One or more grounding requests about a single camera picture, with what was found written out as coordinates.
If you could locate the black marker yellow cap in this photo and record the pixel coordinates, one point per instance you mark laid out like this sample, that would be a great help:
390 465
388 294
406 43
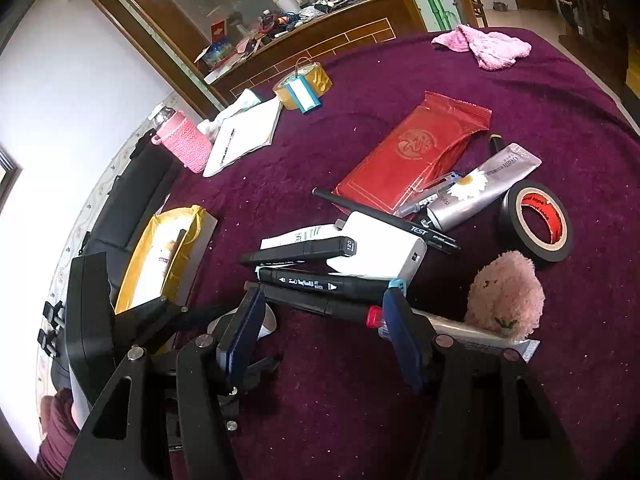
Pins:
496 143

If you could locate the pink towel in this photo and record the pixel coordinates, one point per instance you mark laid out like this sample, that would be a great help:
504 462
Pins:
491 50

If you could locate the white notebook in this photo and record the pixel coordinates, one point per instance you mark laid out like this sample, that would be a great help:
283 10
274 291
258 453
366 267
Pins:
242 134

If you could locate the pink knit covered bottle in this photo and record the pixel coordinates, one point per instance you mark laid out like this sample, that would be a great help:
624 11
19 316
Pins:
179 135

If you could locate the white power bank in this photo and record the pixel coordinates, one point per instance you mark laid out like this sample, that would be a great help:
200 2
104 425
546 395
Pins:
383 251

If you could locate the black marker grey cap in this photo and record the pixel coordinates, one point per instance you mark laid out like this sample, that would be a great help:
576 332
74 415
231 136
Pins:
311 250

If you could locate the black bag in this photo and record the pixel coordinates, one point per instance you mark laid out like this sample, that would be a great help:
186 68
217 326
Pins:
137 193

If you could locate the black test pen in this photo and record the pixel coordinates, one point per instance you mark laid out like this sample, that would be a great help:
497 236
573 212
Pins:
431 237

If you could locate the blue tag card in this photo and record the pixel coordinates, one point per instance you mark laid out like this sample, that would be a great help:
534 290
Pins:
302 94

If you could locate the red foil packet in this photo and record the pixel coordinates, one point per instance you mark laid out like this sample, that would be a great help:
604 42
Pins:
422 148

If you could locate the black electrical tape roll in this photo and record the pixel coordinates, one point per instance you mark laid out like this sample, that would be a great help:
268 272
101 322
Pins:
534 221

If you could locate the pink plush toy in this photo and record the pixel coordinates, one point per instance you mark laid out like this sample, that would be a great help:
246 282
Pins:
506 297

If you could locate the silver daisy cream tube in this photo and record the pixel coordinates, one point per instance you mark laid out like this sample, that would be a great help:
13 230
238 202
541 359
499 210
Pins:
481 187

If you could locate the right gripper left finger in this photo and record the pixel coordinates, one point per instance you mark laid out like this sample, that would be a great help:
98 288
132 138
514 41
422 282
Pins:
237 343

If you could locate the wooden headboard shelf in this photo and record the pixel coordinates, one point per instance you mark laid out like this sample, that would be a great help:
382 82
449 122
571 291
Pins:
211 50

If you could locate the white folded cloth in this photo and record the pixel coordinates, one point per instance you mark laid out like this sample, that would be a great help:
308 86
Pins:
245 101

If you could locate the white paper box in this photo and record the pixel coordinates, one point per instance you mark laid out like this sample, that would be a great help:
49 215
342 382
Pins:
320 232

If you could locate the black marker blue cap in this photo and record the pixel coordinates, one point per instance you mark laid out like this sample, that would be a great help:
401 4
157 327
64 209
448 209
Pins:
346 286

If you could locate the gold gift bag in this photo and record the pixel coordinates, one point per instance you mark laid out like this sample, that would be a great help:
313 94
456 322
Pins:
314 73

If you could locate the black marker red cap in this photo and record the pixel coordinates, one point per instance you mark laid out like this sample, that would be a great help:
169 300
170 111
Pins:
370 316

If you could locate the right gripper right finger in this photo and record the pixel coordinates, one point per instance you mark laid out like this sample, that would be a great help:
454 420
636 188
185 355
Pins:
411 336

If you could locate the yellow lined storage box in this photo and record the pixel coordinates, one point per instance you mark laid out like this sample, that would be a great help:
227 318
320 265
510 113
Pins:
166 259

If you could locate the blue silver pen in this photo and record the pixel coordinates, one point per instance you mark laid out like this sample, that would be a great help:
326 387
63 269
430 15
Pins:
421 198

